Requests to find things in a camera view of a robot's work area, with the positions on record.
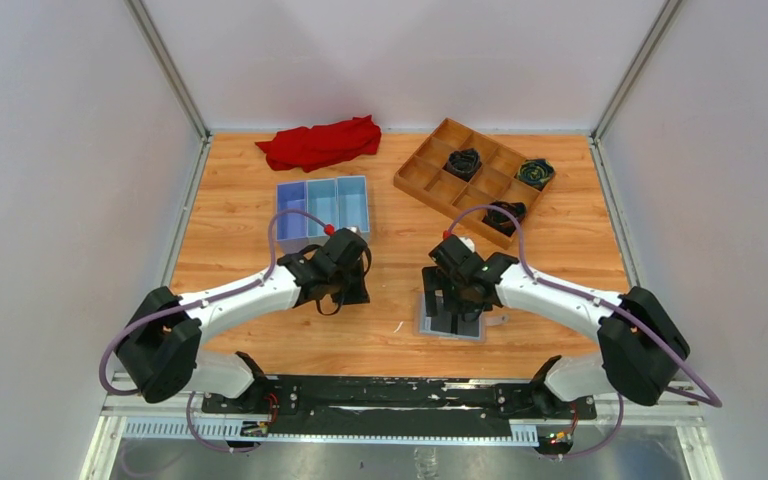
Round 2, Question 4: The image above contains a dark grey card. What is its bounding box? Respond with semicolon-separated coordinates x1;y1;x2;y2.
453;321;484;340

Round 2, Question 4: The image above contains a grey VIP card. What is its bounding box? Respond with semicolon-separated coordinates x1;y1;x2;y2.
419;316;452;336

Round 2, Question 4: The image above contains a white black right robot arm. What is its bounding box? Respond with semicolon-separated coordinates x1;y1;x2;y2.
423;235;690;406

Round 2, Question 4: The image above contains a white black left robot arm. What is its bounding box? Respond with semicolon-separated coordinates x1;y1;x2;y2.
113;228;371;404

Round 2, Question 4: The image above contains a black red rolled sock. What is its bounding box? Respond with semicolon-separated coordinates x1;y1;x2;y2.
482;201;527;237

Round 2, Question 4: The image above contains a blue three-compartment tray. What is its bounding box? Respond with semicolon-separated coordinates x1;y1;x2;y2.
275;175;371;254

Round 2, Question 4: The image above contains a brown wooden divided tray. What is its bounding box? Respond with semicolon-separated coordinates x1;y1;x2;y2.
393;118;556;249

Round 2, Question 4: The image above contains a black rolled sock in tray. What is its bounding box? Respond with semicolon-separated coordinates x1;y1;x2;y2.
444;148;482;182

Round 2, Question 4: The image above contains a red cloth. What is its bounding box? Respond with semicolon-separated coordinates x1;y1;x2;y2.
255;115;382;173

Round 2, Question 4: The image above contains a black yellow rolled sock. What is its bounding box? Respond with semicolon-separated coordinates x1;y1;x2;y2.
514;158;555;191

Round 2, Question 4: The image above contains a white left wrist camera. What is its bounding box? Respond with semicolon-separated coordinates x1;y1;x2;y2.
323;224;361;236

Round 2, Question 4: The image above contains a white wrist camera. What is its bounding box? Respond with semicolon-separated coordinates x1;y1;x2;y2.
323;224;361;236
443;231;476;252

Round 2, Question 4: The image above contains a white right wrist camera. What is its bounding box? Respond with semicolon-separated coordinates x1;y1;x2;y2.
443;231;476;252

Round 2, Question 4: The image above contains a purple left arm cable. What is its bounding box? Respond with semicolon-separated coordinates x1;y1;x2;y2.
97;209;332;455

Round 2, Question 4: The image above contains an aluminium frame rail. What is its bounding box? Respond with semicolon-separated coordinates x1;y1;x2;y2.
82;375;721;479

